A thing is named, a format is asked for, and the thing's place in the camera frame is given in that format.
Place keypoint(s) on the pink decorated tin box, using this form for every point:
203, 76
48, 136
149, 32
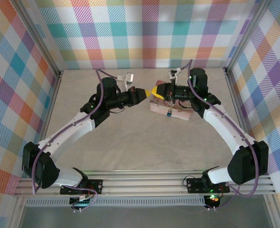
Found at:
177, 114

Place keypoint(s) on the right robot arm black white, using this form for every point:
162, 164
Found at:
225, 126

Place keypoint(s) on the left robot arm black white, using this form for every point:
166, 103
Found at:
66, 133

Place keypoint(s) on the small blue padlock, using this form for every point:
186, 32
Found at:
169, 112

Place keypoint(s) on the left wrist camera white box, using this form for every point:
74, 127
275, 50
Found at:
129, 78

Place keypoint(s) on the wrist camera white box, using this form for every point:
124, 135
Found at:
174, 73
129, 78

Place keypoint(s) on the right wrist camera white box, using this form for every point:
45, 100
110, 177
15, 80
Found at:
174, 73

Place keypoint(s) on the aluminium table side rail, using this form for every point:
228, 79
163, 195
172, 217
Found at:
51, 99
238, 107

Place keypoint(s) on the aluminium frame post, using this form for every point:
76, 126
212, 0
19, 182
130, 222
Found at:
38, 35
246, 33

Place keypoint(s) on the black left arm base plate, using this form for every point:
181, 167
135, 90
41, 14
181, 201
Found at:
95, 186

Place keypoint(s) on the aluminium mounting rail beam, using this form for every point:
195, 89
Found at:
142, 186

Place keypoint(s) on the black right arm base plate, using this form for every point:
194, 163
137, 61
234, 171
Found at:
193, 186

